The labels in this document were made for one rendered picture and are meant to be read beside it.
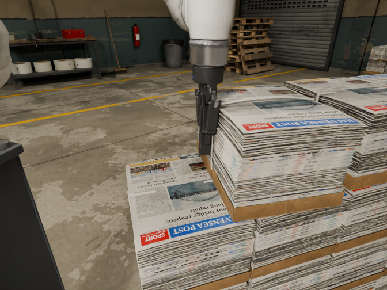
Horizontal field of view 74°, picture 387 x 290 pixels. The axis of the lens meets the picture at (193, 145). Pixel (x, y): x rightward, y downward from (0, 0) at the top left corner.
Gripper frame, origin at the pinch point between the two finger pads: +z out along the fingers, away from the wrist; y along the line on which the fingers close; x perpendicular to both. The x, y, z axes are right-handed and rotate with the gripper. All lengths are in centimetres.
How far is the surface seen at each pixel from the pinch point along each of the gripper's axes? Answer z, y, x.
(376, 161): 2.9, -17.4, -42.5
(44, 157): 98, 204, 95
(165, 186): 13.1, 1.3, 11.0
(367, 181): 9.0, -17.6, -41.4
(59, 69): 70, 574, 126
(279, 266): 32.6, -18.7, -17.2
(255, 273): 32.7, -18.8, -9.5
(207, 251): 18.9, -19.2, 5.5
